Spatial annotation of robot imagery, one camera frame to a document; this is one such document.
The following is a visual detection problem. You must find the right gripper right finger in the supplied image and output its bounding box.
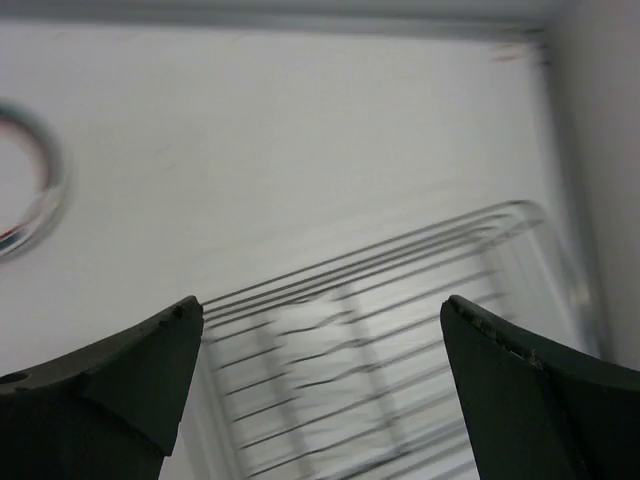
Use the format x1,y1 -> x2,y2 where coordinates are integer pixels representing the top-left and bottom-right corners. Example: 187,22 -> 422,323
440,296 -> 639,479

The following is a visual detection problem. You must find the dark green rimmed plate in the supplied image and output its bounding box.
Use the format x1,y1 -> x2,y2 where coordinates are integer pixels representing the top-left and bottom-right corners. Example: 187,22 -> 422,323
1,99 -> 71,263

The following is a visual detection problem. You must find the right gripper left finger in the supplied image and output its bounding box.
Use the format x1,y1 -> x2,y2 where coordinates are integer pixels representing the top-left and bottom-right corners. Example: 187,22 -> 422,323
1,296 -> 204,479

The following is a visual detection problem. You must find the metal wire dish rack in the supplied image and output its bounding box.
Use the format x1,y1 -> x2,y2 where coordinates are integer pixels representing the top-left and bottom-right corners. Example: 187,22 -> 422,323
200,201 -> 600,479

